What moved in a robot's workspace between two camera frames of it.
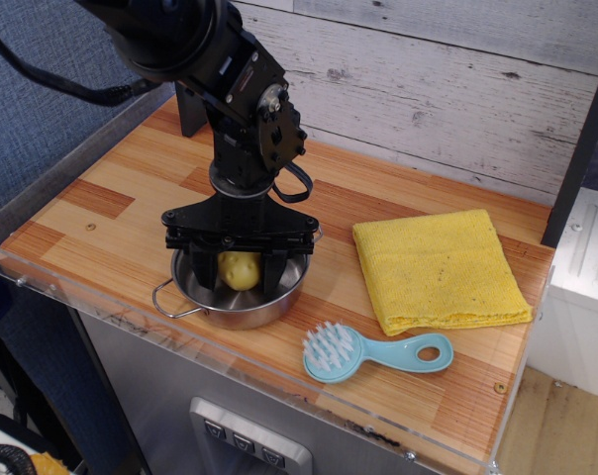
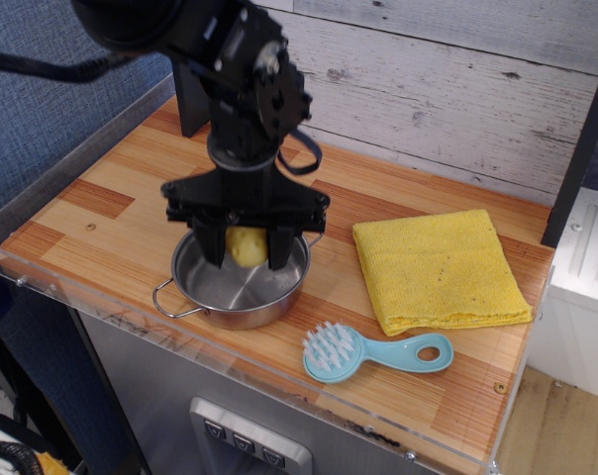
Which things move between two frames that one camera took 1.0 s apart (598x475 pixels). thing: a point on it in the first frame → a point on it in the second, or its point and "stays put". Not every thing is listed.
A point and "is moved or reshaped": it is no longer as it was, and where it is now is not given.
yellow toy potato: [240, 269] is moved or reshaped
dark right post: [578, 173] stays put
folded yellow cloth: [441, 270] stays put
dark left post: [192, 109] stays put
